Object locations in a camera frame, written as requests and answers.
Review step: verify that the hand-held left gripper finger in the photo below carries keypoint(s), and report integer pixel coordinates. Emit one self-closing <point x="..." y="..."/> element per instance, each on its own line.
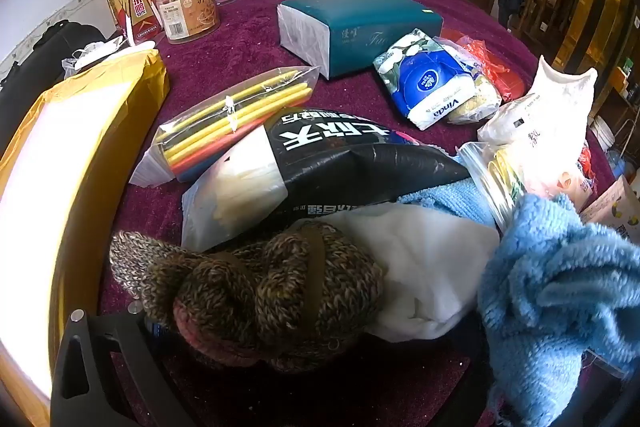
<point x="120" y="332"/>

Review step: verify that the white plastic bag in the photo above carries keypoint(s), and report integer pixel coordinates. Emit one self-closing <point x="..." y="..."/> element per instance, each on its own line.
<point x="545" y="127"/>

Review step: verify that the white fleece cloth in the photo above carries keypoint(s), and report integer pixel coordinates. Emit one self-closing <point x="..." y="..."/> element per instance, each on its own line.
<point x="430" y="257"/>

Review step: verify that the cream cardboard box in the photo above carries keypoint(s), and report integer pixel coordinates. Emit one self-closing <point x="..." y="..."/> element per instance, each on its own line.
<point x="612" y="207"/>

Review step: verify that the teal tissue pack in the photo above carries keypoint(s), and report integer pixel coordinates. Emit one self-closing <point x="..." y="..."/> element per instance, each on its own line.
<point x="370" y="22"/>

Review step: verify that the clear packet with yellow contents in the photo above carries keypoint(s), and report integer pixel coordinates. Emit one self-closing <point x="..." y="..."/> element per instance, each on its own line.
<point x="482" y="92"/>

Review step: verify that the blue and white tissue pack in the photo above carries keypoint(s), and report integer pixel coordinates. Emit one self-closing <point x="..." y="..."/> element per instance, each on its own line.
<point x="425" y="82"/>

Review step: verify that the bag of coloured foam sticks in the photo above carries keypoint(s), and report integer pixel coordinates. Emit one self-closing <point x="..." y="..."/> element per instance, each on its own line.
<point x="225" y="122"/>

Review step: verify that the light blue knit sweater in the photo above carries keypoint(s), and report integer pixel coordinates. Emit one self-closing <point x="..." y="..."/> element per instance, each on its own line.
<point x="555" y="287"/>

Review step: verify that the red plastic bag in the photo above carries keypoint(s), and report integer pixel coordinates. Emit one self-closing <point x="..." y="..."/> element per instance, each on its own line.
<point x="505" y="77"/>

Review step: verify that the blue towel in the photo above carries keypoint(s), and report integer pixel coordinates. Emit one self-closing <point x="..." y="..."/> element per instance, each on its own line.
<point x="440" y="199"/>

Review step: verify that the black and clear plastic bag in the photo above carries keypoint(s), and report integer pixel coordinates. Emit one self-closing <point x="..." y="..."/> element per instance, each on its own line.
<point x="350" y="157"/>

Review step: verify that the clear jar orange label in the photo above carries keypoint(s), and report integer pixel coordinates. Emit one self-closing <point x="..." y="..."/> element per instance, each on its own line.
<point x="187" y="14"/>

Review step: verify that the yellow box with white inside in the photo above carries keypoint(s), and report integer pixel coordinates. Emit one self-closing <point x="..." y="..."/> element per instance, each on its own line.
<point x="60" y="167"/>

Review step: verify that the clear zip bag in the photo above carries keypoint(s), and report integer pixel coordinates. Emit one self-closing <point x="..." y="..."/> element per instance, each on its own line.
<point x="492" y="179"/>

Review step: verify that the white bucket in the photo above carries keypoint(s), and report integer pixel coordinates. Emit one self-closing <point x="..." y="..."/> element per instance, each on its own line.
<point x="603" y="134"/>

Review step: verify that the crumpled clear plastic bag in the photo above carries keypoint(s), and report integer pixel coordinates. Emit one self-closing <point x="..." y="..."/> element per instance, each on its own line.
<point x="92" y="54"/>

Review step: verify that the brown knit hat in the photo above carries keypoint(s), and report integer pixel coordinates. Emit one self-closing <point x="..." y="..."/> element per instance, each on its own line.
<point x="260" y="292"/>

